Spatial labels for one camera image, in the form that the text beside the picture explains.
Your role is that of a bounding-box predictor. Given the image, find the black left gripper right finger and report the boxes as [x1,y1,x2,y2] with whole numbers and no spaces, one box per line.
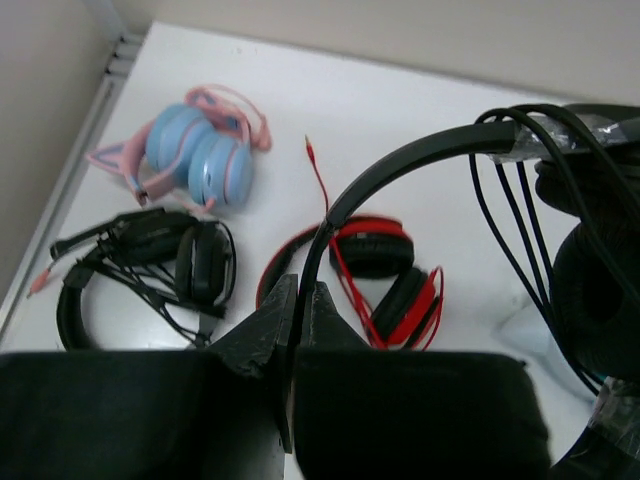
[297,281,372,360]

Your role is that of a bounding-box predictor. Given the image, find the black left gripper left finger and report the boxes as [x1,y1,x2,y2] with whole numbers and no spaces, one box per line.
[207,274,298,453]

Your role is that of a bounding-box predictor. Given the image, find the black taped headphones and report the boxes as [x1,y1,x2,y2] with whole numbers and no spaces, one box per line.
[292,104,639,479]

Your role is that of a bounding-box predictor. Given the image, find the red and black headphones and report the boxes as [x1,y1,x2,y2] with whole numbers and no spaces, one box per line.
[254,134,445,351]

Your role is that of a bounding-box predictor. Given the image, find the teal and white headphones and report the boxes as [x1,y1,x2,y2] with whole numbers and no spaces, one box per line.
[493,302,596,403]

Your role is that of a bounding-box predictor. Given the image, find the blue and pink headphones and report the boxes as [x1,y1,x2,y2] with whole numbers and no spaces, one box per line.
[87,85,272,213]

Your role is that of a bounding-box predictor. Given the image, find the black gaming headset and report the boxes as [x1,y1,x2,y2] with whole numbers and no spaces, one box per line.
[49,208,237,351]

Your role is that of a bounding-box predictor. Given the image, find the aluminium table rail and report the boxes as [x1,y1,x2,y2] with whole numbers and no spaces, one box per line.
[1,33,145,338]

